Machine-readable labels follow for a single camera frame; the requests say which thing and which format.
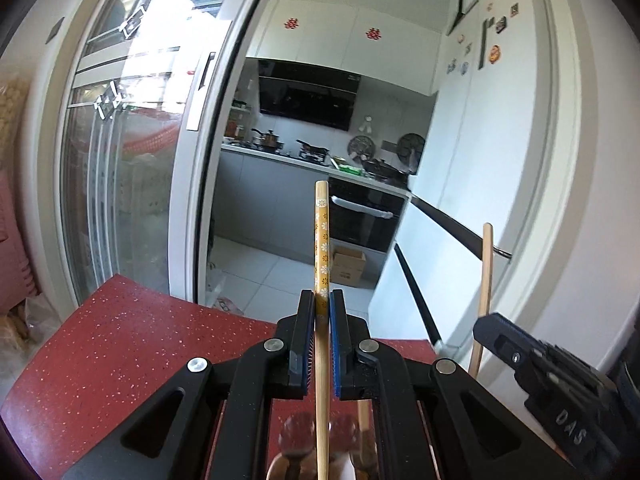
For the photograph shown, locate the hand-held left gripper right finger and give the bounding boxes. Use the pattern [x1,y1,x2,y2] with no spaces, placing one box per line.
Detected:
[329,290,576,480]

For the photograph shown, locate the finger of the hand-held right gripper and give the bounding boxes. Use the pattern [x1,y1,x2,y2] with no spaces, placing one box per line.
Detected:
[472,311,550,387]

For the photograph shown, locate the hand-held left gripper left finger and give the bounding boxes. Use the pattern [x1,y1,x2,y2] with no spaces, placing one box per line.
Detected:
[65,290,316,480]

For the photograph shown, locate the plain bamboo chopstick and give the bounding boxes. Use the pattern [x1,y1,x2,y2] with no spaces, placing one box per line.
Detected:
[357,400,373,461]
[467,223,495,376]

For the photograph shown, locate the yellow flowered bamboo chopstick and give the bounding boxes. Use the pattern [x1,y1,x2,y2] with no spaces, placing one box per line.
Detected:
[314,181,332,480]

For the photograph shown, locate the beige plastic utensil holder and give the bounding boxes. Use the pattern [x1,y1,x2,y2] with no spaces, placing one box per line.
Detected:
[270,400,381,480]

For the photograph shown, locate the cardboard box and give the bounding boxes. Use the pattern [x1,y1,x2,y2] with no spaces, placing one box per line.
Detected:
[331,246,367,288]

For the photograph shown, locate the clear plastic bag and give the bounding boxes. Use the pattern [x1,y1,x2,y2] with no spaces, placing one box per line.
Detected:
[205,260,246,317]

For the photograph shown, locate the black built-in oven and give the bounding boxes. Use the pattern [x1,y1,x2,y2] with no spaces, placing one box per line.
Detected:
[326,176,410,255]

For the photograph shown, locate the grey kitchen counter cabinets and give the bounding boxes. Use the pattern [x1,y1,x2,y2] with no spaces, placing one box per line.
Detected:
[212,142,413,266]

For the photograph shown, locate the large black wok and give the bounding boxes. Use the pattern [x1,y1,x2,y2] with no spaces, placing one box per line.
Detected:
[361,157,408,181]

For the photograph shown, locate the black frying pan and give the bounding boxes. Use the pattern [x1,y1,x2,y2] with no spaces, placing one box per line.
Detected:
[295,139,332,162]

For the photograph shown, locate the round metal strainer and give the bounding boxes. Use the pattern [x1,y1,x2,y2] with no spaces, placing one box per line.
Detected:
[348,135,377,162]
[397,132,426,166]

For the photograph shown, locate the lidded cooking pot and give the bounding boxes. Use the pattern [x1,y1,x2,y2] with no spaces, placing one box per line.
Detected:
[250,129,286,152]

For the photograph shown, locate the white refrigerator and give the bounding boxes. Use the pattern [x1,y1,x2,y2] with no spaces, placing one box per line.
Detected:
[367,0,558,361]

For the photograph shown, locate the spice rack with bottles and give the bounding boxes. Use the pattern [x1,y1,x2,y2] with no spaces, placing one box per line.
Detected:
[225,100,250,143]

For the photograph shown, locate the black range hood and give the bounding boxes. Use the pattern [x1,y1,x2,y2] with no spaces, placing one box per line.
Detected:
[257,58,362,132]

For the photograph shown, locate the sliding glass door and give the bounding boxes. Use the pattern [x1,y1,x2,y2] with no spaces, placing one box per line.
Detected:
[47,0,281,311]

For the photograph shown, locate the stack of pink stools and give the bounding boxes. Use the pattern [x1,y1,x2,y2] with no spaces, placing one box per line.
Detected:
[0,180,38,311]

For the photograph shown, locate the cluster of fridge magnets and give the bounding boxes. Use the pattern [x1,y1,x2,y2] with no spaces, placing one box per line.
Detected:
[445,0,523,76]

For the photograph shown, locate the white upper cabinets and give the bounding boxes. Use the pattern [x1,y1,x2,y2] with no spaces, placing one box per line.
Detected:
[247,0,446,96]

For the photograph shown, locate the bag of pale balls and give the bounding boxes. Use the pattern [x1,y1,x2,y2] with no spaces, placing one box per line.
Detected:
[0,72,32,171]

